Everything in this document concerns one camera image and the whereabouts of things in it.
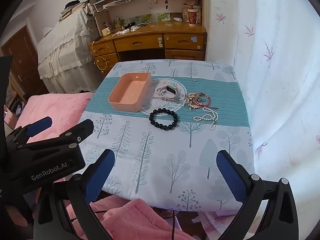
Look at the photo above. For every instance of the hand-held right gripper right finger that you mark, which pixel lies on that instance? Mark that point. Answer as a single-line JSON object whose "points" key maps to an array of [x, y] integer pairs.
{"points": [[231, 177]]}

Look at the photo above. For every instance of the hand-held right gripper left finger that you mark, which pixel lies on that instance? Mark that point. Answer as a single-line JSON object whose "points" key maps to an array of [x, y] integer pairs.
{"points": [[98, 177]]}

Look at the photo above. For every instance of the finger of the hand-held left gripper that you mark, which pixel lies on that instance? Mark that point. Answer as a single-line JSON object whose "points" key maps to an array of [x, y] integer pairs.
{"points": [[40, 125], [80, 131]]}

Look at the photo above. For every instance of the pink plastic box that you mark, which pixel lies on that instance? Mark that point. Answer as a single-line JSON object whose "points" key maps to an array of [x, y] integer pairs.
{"points": [[127, 95]]}

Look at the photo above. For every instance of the gold rhinestone jewelry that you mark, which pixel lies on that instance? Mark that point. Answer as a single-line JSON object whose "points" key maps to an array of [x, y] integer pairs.
{"points": [[190, 102]]}

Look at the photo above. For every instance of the watch with pink band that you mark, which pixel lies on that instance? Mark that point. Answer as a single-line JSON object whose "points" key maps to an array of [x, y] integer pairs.
{"points": [[172, 93]]}

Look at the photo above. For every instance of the pink blanket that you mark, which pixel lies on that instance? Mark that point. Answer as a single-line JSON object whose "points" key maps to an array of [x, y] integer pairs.
{"points": [[65, 102]]}

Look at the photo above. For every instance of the tree print tablecloth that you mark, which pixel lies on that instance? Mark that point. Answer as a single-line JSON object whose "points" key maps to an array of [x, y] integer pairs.
{"points": [[160, 155]]}

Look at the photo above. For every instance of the brown wooden door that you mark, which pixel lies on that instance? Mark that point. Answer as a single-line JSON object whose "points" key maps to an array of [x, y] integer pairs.
{"points": [[17, 55]]}

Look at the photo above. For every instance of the white lace cover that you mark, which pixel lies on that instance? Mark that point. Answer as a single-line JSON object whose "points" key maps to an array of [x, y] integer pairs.
{"points": [[65, 45]]}

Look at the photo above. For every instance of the cream mug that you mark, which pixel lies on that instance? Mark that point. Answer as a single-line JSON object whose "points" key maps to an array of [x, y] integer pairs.
{"points": [[106, 31]]}

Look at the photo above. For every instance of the white leaf print curtain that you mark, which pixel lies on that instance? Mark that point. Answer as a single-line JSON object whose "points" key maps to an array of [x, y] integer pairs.
{"points": [[280, 80]]}

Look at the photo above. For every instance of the wooden desk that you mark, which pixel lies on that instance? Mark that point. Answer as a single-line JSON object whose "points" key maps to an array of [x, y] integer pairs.
{"points": [[150, 42]]}

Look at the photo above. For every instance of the wooden desk shelf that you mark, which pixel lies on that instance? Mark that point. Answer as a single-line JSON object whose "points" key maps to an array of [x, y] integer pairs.
{"points": [[150, 7]]}

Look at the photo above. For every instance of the red and white cup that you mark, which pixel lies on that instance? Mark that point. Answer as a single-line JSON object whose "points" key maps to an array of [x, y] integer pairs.
{"points": [[192, 17]]}

